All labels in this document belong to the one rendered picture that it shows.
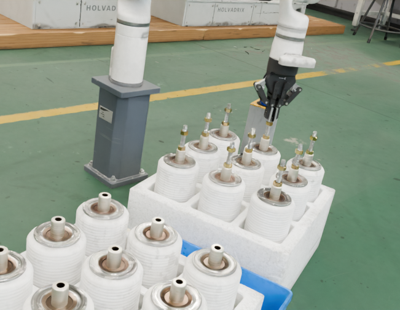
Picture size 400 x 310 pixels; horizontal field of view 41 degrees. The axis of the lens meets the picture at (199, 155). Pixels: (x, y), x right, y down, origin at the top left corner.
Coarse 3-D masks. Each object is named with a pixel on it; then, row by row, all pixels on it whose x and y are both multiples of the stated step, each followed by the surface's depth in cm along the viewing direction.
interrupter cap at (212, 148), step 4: (192, 140) 133; (196, 140) 134; (188, 144) 131; (192, 144) 131; (196, 144) 132; (208, 144) 133; (212, 144) 134; (192, 148) 129; (196, 148) 129; (200, 148) 131; (208, 148) 132; (212, 148) 131; (216, 148) 131; (200, 152) 128; (204, 152) 128; (208, 152) 128; (212, 152) 129
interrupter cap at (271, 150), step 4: (252, 144) 138; (256, 144) 139; (252, 148) 135; (256, 148) 136; (268, 148) 138; (272, 148) 138; (256, 152) 134; (260, 152) 134; (264, 152) 135; (268, 152) 135; (272, 152) 136; (276, 152) 136
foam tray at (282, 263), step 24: (144, 192) 120; (144, 216) 121; (168, 216) 118; (192, 216) 115; (240, 216) 118; (312, 216) 123; (192, 240) 117; (216, 240) 114; (240, 240) 111; (264, 240) 110; (288, 240) 112; (312, 240) 131; (240, 264) 113; (264, 264) 110; (288, 264) 110; (288, 288) 122
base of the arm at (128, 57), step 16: (128, 32) 143; (144, 32) 145; (112, 48) 150; (128, 48) 145; (144, 48) 147; (112, 64) 149; (128, 64) 147; (144, 64) 151; (112, 80) 150; (128, 80) 149
